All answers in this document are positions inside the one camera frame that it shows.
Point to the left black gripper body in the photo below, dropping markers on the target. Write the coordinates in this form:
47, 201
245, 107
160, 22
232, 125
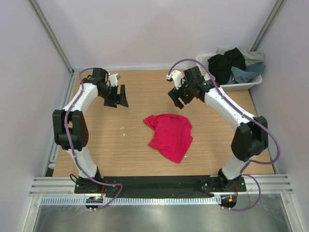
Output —
108, 91

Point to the aluminium rail frame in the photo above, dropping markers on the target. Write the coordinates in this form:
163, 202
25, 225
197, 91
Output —
265, 183

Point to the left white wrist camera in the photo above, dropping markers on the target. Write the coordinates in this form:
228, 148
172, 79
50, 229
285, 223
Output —
112, 80

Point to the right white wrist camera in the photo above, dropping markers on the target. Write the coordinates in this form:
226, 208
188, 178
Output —
177, 78

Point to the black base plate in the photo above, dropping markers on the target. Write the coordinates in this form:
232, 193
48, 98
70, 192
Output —
160, 187

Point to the blue t shirt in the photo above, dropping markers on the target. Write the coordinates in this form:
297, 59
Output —
251, 72

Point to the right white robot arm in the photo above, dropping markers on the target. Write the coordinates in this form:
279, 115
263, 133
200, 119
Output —
249, 139

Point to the white plastic laundry basket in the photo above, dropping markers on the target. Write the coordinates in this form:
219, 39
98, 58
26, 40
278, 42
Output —
230, 87

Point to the pink red t shirt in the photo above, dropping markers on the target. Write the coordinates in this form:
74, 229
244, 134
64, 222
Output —
172, 135

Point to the grey green t shirt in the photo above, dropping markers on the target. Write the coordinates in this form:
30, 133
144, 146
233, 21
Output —
250, 57

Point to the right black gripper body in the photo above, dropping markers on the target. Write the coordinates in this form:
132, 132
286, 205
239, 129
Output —
186, 90

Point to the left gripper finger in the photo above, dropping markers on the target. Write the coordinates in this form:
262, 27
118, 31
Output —
122, 96
111, 101

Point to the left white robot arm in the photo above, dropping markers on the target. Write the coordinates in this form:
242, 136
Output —
70, 129

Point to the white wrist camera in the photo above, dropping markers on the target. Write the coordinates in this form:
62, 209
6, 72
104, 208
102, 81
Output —
112, 80
177, 78

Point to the white slotted cable duct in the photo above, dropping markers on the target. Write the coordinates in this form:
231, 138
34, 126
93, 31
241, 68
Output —
95, 201

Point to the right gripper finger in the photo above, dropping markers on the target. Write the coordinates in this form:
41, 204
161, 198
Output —
175, 99
186, 98

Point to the black t shirt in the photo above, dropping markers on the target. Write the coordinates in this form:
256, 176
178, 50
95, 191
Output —
220, 65

